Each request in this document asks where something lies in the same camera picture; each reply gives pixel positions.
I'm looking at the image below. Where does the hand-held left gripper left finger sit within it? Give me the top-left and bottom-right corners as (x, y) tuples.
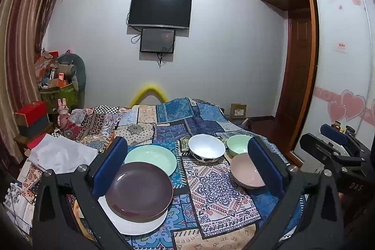
(32, 136), (129, 250)

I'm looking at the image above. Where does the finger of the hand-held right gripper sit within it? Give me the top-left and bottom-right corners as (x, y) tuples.
(320, 123), (367, 152)
(299, 133), (364, 172)

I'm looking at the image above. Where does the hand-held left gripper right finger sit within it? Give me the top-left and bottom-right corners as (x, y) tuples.
(247, 136), (345, 250)

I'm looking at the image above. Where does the pink bowl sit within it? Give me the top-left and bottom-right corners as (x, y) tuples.
(230, 153), (266, 190)

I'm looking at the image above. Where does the light green plate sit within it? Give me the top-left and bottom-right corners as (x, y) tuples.
(124, 145), (177, 177)

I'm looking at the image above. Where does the brown plate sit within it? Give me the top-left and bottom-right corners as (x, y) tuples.
(105, 162), (174, 220)

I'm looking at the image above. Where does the small light green bowl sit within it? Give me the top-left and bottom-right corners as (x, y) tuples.
(227, 134), (253, 157)

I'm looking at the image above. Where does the white cloth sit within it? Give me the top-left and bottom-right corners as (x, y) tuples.
(29, 134), (98, 174)

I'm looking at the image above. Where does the patchwork blanket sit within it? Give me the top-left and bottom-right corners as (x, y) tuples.
(6, 97), (308, 250)

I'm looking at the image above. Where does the white bowl with black spots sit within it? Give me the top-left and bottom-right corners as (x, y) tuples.
(188, 134), (225, 165)

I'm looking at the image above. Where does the white plate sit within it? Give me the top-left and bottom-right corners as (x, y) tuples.
(97, 196), (168, 236)

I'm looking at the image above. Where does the small cardboard box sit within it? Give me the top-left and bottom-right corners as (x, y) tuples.
(230, 104), (247, 119)

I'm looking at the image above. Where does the white sliding wardrobe door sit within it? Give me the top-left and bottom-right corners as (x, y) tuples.
(303, 0), (375, 157)

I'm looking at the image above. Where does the pink rabbit toy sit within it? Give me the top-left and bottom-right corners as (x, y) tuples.
(57, 98), (71, 127)

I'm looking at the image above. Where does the brown wooden door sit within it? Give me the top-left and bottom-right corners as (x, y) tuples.
(275, 8), (312, 124)

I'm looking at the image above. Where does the dark blue box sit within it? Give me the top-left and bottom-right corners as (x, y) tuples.
(19, 117), (50, 138)

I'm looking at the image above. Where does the yellow foam tube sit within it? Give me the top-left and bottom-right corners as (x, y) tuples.
(130, 84), (168, 108)

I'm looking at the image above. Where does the cluttered box pile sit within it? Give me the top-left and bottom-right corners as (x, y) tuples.
(35, 48), (79, 114)

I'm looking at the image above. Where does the red box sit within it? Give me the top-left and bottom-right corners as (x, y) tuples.
(15, 101), (49, 126)

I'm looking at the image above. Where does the pile of white papers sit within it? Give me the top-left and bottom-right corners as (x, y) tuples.
(3, 183), (36, 236)

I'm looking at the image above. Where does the striped brown curtain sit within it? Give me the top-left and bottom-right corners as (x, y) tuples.
(0, 0), (69, 163)

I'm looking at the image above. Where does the small black wall monitor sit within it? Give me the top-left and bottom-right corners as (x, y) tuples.
(140, 28), (176, 53)

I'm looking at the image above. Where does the wall-mounted black television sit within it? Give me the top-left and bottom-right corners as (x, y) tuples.
(128, 0), (193, 30)

